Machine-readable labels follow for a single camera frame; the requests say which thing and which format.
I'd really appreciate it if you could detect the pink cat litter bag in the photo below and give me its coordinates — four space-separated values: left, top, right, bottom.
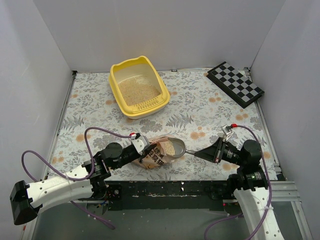
133 135 176 169

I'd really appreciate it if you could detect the silver metal scoop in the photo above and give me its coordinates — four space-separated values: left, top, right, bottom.
165 137 196 159

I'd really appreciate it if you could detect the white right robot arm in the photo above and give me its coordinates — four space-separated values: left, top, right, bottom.
193 137 284 240

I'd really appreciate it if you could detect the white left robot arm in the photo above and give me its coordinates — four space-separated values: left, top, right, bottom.
9 142 154 225

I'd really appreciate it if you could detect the beige litter in box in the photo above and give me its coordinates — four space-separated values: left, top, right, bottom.
118 80 160 106

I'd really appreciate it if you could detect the yellow cat litter box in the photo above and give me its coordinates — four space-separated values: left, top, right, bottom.
109 55 170 120

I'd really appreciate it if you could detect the floral tablecloth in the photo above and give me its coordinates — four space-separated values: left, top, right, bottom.
51 70 277 180

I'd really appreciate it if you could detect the black folding chessboard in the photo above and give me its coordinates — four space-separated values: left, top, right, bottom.
207 62 265 109

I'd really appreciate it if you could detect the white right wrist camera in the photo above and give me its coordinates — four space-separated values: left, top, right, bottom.
221 123 238 142

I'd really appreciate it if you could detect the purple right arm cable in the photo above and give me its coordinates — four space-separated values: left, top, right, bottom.
203 123 273 240

